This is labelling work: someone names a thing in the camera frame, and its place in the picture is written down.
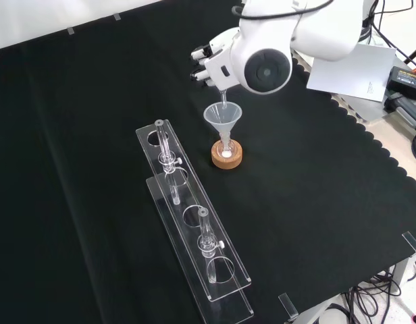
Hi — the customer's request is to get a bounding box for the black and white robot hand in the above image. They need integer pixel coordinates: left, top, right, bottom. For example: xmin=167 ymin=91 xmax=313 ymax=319
xmin=189 ymin=28 xmax=243 ymax=92

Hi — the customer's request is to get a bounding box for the clear plastic funnel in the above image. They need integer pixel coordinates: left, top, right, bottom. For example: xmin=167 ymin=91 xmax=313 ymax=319
xmin=203 ymin=101 xmax=242 ymax=149

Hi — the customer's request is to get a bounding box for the small round-bottom glass flask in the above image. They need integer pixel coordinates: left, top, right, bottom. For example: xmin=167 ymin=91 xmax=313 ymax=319
xmin=217 ymin=134 xmax=236 ymax=159

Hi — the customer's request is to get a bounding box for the clear acrylic funnel stand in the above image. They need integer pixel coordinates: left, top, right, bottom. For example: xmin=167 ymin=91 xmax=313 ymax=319
xmin=135 ymin=118 xmax=255 ymax=324

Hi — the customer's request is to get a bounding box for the white paper sheet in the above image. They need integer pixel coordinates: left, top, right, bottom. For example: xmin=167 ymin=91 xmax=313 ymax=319
xmin=306 ymin=43 xmax=397 ymax=102

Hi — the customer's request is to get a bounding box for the black cloth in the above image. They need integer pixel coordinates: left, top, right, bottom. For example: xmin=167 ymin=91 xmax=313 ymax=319
xmin=0 ymin=0 xmax=416 ymax=324

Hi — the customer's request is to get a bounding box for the black power adapter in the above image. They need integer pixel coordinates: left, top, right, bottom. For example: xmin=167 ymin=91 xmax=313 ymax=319
xmin=386 ymin=65 xmax=416 ymax=99

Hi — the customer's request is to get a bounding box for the clear cloth clip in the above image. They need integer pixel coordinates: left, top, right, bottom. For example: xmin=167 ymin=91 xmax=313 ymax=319
xmin=278 ymin=292 xmax=299 ymax=321
xmin=401 ymin=231 xmax=416 ymax=254

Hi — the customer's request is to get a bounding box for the grey table leg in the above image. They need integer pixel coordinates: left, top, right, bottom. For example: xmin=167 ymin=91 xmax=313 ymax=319
xmin=392 ymin=254 xmax=416 ymax=288

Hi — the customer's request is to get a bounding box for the cork ring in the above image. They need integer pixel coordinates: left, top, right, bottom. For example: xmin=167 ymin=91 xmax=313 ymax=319
xmin=211 ymin=140 xmax=244 ymax=169

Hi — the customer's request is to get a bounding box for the black floor cable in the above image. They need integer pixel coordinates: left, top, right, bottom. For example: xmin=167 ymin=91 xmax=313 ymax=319
xmin=341 ymin=266 xmax=416 ymax=324

